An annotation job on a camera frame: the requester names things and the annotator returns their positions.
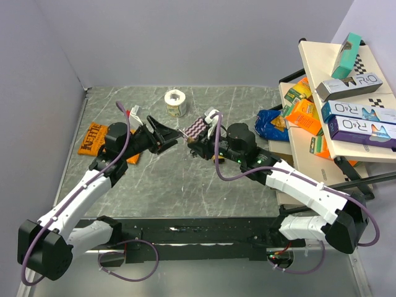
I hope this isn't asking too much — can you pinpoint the purple R&O box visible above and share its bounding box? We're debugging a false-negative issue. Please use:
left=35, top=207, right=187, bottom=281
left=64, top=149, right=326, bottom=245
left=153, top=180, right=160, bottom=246
left=327, top=116, right=395, bottom=151

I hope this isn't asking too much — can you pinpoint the small brass padlock with keys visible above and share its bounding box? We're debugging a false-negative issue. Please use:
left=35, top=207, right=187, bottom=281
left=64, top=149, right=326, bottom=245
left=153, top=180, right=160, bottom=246
left=179, top=130, right=197, bottom=144

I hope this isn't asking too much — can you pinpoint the blue R&O box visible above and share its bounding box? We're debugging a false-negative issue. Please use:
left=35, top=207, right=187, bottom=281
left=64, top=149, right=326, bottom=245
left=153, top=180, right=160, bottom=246
left=321, top=100, right=395, bottom=124

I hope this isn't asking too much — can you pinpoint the teal box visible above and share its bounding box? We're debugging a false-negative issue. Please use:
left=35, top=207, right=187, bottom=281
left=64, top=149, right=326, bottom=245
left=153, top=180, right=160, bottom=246
left=331, top=32, right=361, bottom=79

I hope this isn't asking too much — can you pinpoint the pink black zigzag sponge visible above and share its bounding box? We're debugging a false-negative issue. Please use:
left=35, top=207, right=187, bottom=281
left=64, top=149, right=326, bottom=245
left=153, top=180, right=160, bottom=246
left=184, top=117, right=207, bottom=139

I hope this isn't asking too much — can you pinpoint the white tape roll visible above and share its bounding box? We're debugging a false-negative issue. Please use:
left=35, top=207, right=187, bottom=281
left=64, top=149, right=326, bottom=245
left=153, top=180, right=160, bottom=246
left=164, top=89, right=187, bottom=118

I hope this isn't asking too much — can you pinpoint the orange potato chips bag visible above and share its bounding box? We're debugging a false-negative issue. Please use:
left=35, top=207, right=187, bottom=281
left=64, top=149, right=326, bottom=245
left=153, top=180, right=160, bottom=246
left=77, top=121, right=142, bottom=165

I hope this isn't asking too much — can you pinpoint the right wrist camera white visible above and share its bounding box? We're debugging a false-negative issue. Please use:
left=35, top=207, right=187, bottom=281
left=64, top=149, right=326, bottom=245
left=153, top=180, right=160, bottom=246
left=204, top=107, right=219, bottom=138

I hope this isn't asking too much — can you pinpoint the purple cable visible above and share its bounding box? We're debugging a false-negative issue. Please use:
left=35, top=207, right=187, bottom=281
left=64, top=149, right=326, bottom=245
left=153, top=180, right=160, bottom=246
left=20, top=101, right=160, bottom=286
left=210, top=111, right=381, bottom=275

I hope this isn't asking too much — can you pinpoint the beige upper shelf board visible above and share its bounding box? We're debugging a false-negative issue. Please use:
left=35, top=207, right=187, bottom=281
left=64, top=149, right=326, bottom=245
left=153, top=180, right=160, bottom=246
left=298, top=41, right=395, bottom=163

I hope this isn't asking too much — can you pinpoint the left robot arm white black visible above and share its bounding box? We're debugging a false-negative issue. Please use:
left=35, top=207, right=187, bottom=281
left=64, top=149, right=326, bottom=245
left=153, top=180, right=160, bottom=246
left=17, top=116, right=183, bottom=280

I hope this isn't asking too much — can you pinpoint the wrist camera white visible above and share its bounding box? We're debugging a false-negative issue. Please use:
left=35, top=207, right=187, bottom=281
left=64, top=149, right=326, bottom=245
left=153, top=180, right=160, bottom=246
left=127, top=105, right=143, bottom=130
left=204, top=107, right=219, bottom=138

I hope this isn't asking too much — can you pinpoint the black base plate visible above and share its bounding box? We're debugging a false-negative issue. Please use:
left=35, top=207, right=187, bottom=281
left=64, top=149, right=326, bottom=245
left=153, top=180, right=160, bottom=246
left=96, top=217, right=306, bottom=264

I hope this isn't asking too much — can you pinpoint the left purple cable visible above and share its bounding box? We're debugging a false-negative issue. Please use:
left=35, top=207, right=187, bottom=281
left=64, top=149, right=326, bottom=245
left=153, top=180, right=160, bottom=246
left=20, top=101, right=160, bottom=286

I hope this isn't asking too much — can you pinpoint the blue chips bag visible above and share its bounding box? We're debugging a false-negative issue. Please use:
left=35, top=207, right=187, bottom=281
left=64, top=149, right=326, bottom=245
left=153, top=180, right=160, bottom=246
left=254, top=110, right=290, bottom=142

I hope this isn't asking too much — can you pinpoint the black shelf frame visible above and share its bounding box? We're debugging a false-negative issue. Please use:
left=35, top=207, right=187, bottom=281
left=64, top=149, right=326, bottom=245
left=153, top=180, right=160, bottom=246
left=279, top=38, right=395, bottom=200

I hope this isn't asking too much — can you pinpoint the green orange box lower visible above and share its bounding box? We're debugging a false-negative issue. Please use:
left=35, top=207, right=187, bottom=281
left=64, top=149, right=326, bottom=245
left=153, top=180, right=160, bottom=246
left=309, top=136, right=332, bottom=160

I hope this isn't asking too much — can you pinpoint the yellow padlock black shackle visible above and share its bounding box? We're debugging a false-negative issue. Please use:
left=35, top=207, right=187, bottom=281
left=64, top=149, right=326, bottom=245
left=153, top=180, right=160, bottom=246
left=212, top=156, right=225, bottom=164

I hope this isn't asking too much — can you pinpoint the beige lower shelf board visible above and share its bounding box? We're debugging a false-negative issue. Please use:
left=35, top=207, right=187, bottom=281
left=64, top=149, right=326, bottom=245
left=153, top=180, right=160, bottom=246
left=275, top=83, right=368, bottom=207

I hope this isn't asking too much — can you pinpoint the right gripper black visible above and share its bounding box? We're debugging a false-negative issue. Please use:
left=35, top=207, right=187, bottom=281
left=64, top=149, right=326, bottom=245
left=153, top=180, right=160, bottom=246
left=187, top=124, right=244, bottom=165

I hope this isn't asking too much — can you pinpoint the orange snack box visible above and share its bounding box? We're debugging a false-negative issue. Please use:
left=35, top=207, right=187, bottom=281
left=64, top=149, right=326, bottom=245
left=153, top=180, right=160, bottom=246
left=285, top=99, right=322, bottom=136

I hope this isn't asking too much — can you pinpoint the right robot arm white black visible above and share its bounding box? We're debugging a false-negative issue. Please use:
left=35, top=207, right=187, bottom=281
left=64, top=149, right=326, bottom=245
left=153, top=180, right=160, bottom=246
left=185, top=120, right=368, bottom=254

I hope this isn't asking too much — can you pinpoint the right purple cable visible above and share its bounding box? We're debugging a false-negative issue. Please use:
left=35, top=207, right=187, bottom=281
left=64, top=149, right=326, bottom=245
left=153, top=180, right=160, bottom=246
left=210, top=111, right=381, bottom=275

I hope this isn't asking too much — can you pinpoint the silver R&O box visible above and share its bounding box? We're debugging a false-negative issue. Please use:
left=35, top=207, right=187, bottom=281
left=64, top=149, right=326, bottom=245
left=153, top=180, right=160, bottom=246
left=315, top=72, right=383, bottom=102

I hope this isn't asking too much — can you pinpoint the beige shelf board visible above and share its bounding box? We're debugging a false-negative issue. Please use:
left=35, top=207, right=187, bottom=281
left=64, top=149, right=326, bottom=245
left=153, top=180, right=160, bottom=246
left=298, top=41, right=395, bottom=163
left=275, top=83, right=368, bottom=207

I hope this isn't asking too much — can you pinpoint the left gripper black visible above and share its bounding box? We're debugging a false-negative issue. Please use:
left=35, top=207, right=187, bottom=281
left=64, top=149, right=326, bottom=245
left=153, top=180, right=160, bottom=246
left=121, top=115, right=183, bottom=160

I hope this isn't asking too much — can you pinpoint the yellow green box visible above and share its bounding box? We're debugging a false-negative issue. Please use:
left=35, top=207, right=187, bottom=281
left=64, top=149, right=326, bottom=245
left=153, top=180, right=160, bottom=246
left=284, top=77, right=312, bottom=104

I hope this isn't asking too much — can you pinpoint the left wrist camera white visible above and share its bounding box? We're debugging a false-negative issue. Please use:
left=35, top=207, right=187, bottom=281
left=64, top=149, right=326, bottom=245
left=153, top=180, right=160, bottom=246
left=127, top=105, right=143, bottom=130

